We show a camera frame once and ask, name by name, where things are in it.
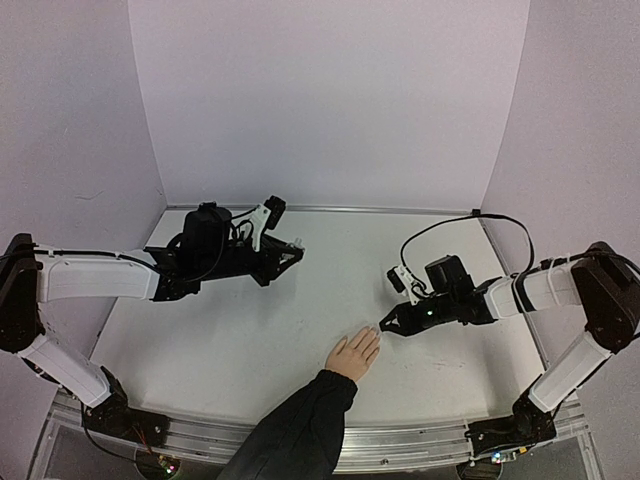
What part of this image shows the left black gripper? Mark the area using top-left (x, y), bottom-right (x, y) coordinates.
top-left (200, 234), bottom-right (305, 288)

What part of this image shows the clear nail polish bottle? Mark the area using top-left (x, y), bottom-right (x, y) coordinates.
top-left (292, 238), bottom-right (305, 250)

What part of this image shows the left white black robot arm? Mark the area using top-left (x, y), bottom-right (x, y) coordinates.
top-left (1, 196), bottom-right (304, 447)

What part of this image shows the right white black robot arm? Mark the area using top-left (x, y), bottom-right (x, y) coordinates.
top-left (379, 242), bottom-right (639, 459)

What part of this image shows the black sleeved forearm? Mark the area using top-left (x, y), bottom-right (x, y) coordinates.
top-left (218, 370), bottom-right (357, 480)

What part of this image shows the person's bare hand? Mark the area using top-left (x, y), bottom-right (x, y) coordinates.
top-left (324, 327), bottom-right (380, 383)

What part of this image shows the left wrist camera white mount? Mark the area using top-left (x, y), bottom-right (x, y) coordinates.
top-left (249, 195), bottom-right (286, 253)

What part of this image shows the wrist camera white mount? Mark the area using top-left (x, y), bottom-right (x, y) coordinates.
top-left (386, 265), bottom-right (428, 306)
top-left (249, 195), bottom-right (286, 253)

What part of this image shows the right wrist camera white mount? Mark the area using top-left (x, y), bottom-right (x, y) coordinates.
top-left (386, 265), bottom-right (428, 306)

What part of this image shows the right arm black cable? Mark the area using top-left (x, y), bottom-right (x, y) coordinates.
top-left (399, 209), bottom-right (533, 276)

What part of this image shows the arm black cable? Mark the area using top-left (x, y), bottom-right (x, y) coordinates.
top-left (0, 249), bottom-right (211, 281)
top-left (399, 209), bottom-right (533, 276)

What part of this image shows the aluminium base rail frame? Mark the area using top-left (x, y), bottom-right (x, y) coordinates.
top-left (30, 372), bottom-right (602, 479)

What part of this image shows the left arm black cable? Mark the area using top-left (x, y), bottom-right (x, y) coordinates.
top-left (0, 249), bottom-right (211, 281)

